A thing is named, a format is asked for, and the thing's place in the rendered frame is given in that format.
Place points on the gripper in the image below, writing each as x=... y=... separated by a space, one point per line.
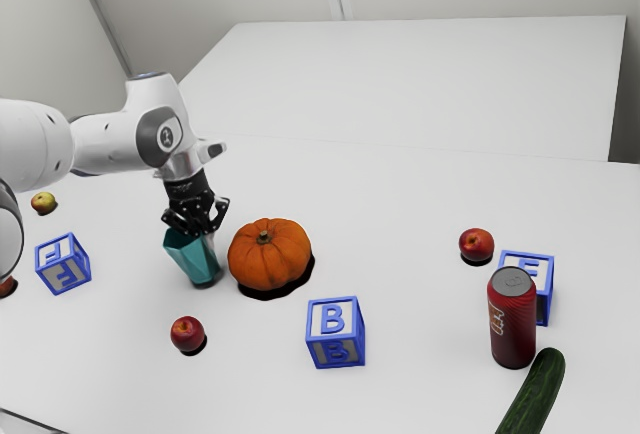
x=187 y=189

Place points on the teal faceted mug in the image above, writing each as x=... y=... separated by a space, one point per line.
x=192 y=259

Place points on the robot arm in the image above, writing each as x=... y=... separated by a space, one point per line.
x=100 y=141

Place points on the orange pumpkin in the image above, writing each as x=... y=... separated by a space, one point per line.
x=270 y=254

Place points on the red apple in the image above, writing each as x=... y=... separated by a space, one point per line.
x=5 y=286
x=186 y=333
x=476 y=244

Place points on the blue letter block F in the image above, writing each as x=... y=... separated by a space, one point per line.
x=62 y=264

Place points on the yellow-green apple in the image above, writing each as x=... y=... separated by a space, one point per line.
x=43 y=202

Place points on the blue letter block B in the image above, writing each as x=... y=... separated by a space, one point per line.
x=334 y=331

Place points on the red drink can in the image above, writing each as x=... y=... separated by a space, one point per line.
x=512 y=324

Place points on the blue letter block E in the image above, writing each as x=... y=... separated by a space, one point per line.
x=542 y=274

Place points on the dark green cucumber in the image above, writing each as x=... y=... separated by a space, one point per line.
x=537 y=391

